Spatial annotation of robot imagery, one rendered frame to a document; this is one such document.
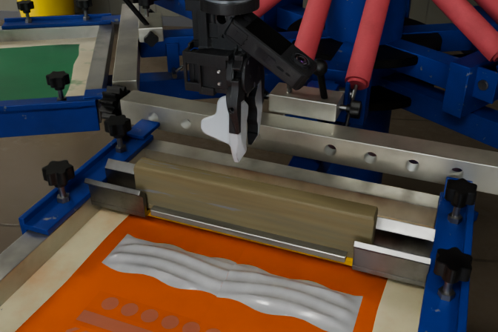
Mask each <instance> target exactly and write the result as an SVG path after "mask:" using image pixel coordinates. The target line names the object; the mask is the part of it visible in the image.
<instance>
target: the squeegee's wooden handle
mask: <svg viewBox="0 0 498 332"><path fill-rule="evenodd" d="M133 171H134V177H135V184H136V190H140V191H142V192H144V193H145V197H146V204H147V208H148V209H151V208H152V207H153V206H154V205H156V206H159V207H163V208H168V209H171V210H177V211H181V212H184V213H189V214H193V215H197V216H202V217H205V218H209V219H215V220H218V221H221V222H227V223H231V224H234V225H239V226H242V227H246V228H252V229H255V230H260V231H264V232H267V233H273V234H276V235H280V236H285V237H289V238H292V239H298V240H301V241H304V242H310V243H314V244H317V245H322V246H326V247H330V248H335V249H338V250H343V251H347V257H349V258H353V250H354V246H353V244H354V241H358V242H364V243H367V244H371V245H373V244H374V236H375V230H376V220H377V214H378V207H376V206H373V205H366V204H362V203H358V202H352V201H348V200H344V199H338V198H334V197H330V196H323V195H320V194H316V193H310V192H306V191H302V190H296V189H292V188H288V187H282V186H278V185H272V184H268V183H264V182H258V181H254V180H249V179H243V178H239V177H235V176H229V175H225V174H221V173H215V172H211V171H208V170H201V169H197V168H194V167H187V166H184V165H177V164H173V163H169V162H163V161H159V160H155V159H149V158H145V157H142V158H140V160H139V161H138V162H137V163H136V164H135V166H134V169H133Z"/></svg>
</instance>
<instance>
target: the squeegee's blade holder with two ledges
mask: <svg viewBox="0 0 498 332"><path fill-rule="evenodd" d="M150 215H152V216H157V217H160V218H163V219H169V220H173V221H176V222H181V223H185V224H188V225H193V226H197V227H200V228H205V229H208V230H214V231H217V232H220V233H226V234H229V235H233V236H238V237H242V238H245V239H250V240H253V241H257V242H262V243H265V244H269V245H274V246H277V247H281V248H286V249H289V250H295V251H299V252H302V253H307V254H310V255H314V256H319V257H322V258H326V259H331V260H334V261H338V262H345V260H346V258H347V251H343V250H338V249H335V248H330V247H326V246H322V245H317V244H314V243H310V242H304V241H301V240H298V239H292V238H289V237H285V236H280V235H276V234H273V233H267V232H264V231H260V230H255V229H252V228H246V227H242V226H239V225H234V224H231V223H227V222H221V221H218V220H215V219H209V218H205V217H202V216H197V215H193V214H189V213H184V212H181V211H177V210H171V209H168V208H165V207H159V206H156V205H154V206H153V207H152V208H151V209H150Z"/></svg>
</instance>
